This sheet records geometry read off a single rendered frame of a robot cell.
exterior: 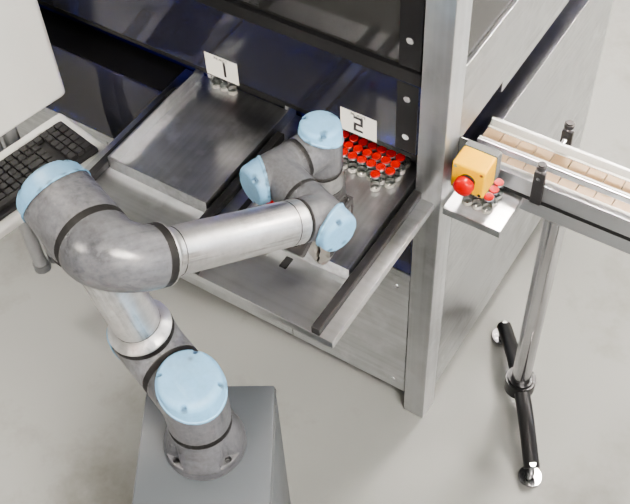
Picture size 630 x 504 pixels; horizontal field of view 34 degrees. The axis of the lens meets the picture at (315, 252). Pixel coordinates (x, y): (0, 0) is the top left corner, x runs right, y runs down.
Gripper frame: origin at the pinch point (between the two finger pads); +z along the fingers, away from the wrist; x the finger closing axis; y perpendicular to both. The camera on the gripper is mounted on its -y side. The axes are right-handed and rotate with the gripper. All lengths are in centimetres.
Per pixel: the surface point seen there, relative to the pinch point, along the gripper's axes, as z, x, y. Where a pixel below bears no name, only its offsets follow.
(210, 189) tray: 2.9, 31.4, 6.9
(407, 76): -28.9, -3.6, 26.4
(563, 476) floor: 91, -52, 33
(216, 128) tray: 2.6, 40.9, 22.3
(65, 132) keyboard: 8, 74, 8
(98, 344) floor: 91, 80, 2
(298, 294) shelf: 3.5, 0.7, -6.6
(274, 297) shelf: 3.6, 4.3, -9.6
